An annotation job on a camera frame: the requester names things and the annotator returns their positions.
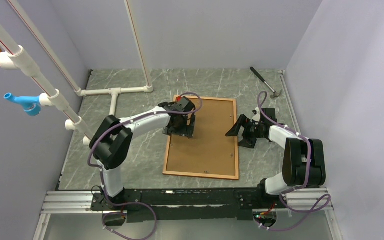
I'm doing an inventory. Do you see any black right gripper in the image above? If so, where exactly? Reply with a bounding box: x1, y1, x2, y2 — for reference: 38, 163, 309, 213
225, 114, 264, 149

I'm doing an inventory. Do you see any brown backing board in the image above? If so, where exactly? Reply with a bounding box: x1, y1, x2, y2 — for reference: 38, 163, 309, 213
166, 98, 237, 177

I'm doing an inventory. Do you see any wooden picture frame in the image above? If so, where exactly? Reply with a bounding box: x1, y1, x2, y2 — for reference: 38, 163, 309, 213
162, 95, 240, 181

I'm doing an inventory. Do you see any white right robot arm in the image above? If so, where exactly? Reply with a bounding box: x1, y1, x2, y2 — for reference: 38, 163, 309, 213
225, 108, 326, 208

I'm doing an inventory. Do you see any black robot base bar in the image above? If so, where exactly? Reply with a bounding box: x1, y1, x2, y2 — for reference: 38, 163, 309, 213
90, 183, 280, 223

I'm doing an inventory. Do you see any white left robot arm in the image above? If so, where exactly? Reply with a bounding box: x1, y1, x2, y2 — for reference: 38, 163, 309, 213
88, 95, 201, 210

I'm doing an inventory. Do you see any blue faucet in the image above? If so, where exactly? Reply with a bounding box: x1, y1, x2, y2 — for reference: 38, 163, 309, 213
3, 92, 42, 117

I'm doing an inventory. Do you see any white pvc pipe stand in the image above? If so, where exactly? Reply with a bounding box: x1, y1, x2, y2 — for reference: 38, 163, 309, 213
0, 0, 154, 147

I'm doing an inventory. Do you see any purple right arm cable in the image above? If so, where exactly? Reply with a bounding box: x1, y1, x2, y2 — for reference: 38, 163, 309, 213
253, 91, 332, 233

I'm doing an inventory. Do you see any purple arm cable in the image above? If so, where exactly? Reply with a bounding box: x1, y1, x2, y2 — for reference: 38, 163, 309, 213
253, 91, 332, 233
87, 92, 203, 240

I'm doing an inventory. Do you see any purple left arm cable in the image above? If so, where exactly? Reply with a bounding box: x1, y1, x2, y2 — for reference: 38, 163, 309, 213
87, 92, 203, 240

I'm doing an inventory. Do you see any black handled hammer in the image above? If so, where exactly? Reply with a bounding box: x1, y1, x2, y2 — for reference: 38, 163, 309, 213
249, 66, 282, 99

